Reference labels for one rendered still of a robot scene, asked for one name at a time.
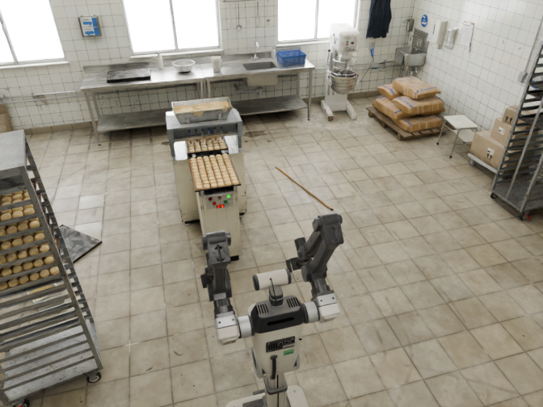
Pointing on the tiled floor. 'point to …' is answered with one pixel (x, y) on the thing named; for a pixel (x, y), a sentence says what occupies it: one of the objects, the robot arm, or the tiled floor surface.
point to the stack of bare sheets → (77, 242)
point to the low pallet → (401, 128)
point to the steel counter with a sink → (250, 70)
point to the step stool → (460, 129)
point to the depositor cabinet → (187, 194)
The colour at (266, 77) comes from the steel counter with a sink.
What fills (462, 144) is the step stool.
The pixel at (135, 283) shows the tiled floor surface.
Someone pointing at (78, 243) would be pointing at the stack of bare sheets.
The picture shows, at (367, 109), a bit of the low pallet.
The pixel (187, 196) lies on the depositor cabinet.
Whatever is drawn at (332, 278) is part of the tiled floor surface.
